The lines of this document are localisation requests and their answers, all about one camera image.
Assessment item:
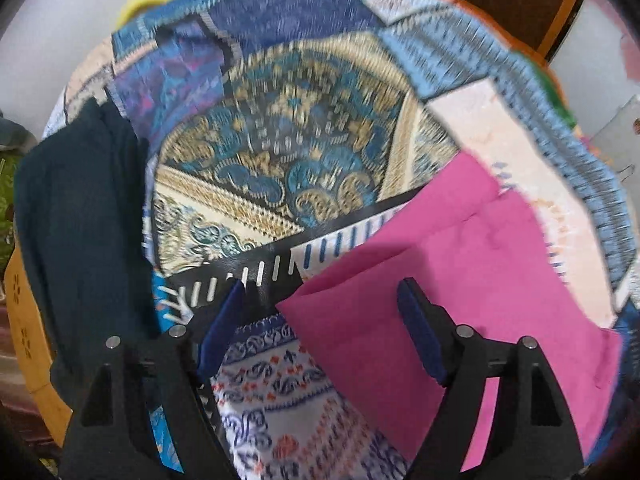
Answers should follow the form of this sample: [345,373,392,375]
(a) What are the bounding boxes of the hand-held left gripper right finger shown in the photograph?
[397,277,586,480]

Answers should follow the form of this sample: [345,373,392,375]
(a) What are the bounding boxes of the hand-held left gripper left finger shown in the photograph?
[60,279,248,480]

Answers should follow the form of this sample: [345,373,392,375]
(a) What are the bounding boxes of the pink pants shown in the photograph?
[275,152,626,473]

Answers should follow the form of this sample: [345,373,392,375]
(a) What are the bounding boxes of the black pants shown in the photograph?
[14,100,163,396]

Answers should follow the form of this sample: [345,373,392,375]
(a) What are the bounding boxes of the wooden lap desk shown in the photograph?
[2,247,73,448]

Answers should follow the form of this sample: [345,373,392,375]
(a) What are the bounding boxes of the patchwork printed blanket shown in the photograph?
[42,0,640,480]

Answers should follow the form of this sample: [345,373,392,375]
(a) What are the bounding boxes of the green fabric bag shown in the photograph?
[0,147,21,246]

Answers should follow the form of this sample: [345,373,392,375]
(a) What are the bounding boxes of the green cloth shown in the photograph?
[535,62,578,128]

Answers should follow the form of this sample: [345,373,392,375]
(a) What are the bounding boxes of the white suitcase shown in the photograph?
[590,95,640,181]

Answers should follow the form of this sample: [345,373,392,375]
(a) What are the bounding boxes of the grey pillow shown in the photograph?
[0,117,38,151]

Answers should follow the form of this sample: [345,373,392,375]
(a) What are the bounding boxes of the yellow foam arch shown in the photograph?
[117,0,173,28]

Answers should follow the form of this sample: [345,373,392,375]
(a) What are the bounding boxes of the brown wooden door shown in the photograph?
[460,0,588,61]

